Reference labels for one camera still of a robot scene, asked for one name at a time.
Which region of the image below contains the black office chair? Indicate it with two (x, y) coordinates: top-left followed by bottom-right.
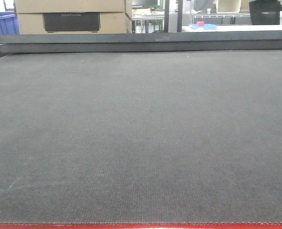
(249, 0), (281, 25)

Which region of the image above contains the large cardboard box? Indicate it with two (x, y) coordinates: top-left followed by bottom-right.
(14, 0), (132, 34)

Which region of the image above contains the black vertical post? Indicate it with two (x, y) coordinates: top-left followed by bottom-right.
(164, 0), (170, 33)

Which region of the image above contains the small pink block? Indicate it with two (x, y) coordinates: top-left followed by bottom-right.
(196, 21), (205, 27)

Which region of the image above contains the dark grey conveyor belt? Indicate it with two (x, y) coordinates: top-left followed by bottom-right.
(0, 50), (282, 224)

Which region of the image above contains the black conveyor side rail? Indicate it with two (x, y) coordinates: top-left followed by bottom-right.
(0, 31), (282, 53)

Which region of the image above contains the blue plastic bin far left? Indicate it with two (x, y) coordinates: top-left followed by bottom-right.
(0, 11), (20, 35)

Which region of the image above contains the red conveyor front edge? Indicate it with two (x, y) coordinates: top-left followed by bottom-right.
(0, 224), (282, 229)

